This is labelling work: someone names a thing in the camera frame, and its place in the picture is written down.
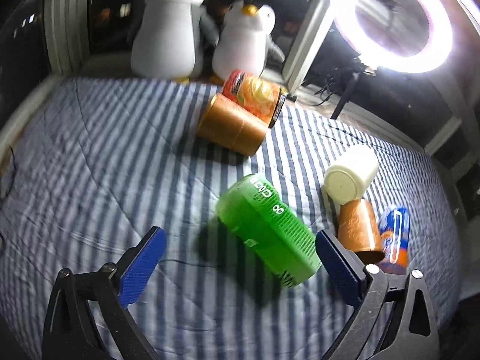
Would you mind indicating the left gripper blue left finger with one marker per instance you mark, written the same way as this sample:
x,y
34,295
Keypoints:
x,y
70,330

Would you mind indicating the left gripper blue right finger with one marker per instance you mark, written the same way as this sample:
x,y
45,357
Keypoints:
x,y
411,330

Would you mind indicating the white window frame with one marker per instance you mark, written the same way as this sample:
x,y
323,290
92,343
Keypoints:
x,y
438,110

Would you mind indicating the small white penguin plush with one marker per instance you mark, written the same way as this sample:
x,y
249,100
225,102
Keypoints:
x,y
245,41

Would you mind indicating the brown paper cup far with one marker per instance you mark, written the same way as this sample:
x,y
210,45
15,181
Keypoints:
x,y
227,124

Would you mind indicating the large white penguin plush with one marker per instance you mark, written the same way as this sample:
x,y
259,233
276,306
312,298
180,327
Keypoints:
x,y
170,41

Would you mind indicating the black ring light tripod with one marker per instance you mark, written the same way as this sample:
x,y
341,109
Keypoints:
x,y
341,81

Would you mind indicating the brown paper cup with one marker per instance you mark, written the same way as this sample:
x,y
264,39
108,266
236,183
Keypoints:
x,y
358,231
227,124

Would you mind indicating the brown paper cup near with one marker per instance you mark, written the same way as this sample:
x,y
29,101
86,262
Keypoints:
x,y
358,231

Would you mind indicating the striped blue white bedsheet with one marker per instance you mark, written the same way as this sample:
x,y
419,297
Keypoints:
x,y
103,161

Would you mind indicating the white plastic cup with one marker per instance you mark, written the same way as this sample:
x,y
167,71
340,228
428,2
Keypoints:
x,y
349,176

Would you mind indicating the bright ring light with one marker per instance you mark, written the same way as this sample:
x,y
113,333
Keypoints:
x,y
430,57

